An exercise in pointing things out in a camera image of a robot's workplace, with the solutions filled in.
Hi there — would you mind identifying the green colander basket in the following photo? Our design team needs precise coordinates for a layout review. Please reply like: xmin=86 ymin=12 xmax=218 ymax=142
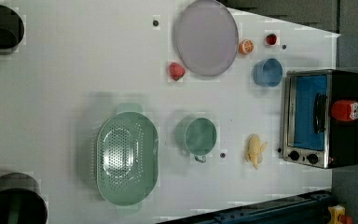
xmin=96 ymin=103 xmax=158 ymax=206

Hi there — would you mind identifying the red green strawberry toy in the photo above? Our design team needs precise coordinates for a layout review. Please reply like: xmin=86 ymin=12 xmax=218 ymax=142
xmin=169 ymin=63 xmax=186 ymax=81

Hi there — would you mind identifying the peeled banana toy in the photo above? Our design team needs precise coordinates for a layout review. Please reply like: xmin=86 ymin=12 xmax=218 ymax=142
xmin=245 ymin=134 xmax=268 ymax=170

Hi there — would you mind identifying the yellow red clamp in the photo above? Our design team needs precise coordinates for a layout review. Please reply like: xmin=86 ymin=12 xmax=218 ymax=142
xmin=328 ymin=205 xmax=353 ymax=224

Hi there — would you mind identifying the orange slice toy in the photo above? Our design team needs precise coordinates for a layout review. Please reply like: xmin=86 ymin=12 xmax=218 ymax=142
xmin=238 ymin=39 xmax=255 ymax=55

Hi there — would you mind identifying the black cup holder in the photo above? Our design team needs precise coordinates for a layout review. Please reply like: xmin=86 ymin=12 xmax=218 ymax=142
xmin=0 ymin=173 xmax=48 ymax=224

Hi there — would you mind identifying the green metal mug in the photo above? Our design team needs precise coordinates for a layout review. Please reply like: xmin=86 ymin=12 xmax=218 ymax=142
xmin=174 ymin=116 xmax=217 ymax=163

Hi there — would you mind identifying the black cup top left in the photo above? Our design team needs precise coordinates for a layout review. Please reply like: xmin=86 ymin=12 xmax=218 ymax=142
xmin=0 ymin=5 xmax=25 ymax=50

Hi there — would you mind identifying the blue bowl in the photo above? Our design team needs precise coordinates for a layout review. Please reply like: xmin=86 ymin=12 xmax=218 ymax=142
xmin=254 ymin=58 xmax=283 ymax=87

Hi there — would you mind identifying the blue frame rail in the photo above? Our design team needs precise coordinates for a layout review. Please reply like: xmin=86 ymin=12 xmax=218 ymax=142
xmin=159 ymin=190 xmax=337 ymax=224

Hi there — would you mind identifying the red ketchup bottle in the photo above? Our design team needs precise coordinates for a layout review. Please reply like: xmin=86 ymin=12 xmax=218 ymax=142
xmin=331 ymin=100 xmax=358 ymax=122

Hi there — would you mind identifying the grey round plate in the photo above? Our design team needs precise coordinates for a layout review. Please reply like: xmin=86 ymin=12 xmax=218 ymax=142
xmin=174 ymin=0 xmax=239 ymax=76

